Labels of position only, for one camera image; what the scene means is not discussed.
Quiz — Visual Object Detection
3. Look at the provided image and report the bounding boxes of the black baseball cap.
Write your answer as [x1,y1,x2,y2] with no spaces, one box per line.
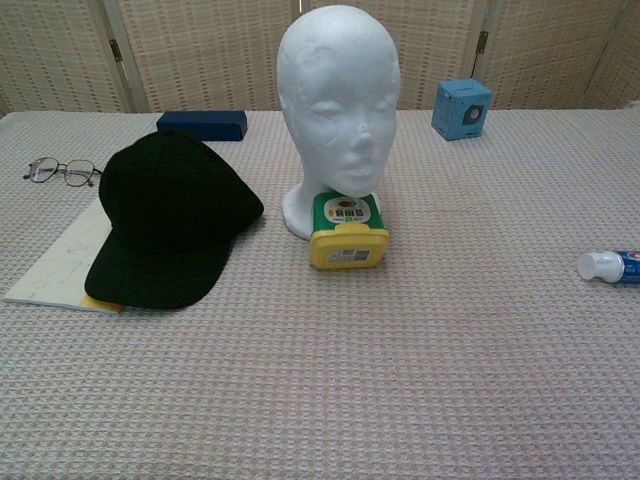
[83,128,265,310]

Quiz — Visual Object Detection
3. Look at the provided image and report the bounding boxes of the white foam mannequin head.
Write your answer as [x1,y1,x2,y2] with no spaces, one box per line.
[276,0,401,241]

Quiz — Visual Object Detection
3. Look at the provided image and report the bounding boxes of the green box with yellow lid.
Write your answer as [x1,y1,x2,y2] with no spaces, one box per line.
[308,192,391,271]

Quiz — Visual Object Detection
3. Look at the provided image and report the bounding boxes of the woven checked tablecloth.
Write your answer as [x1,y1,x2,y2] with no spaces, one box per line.
[0,107,640,480]

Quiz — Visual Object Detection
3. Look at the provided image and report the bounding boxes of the navy blue glasses case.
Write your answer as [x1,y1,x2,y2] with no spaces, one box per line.
[155,109,249,144]

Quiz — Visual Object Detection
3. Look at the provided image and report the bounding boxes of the light blue cube box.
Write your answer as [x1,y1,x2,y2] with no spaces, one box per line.
[431,77,494,142]

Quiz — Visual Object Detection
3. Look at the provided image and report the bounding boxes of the woven folding screen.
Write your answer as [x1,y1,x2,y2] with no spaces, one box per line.
[0,0,640,115]

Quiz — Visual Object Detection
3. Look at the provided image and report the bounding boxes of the white and yellow notebook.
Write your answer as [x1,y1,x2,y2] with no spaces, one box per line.
[3,197,126,315]

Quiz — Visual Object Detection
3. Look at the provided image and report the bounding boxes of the blue toothpaste tube white cap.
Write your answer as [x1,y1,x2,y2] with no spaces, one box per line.
[577,249,640,286]

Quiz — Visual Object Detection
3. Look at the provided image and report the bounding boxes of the thin metal frame eyeglasses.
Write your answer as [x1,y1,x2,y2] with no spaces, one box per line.
[22,156,104,189]

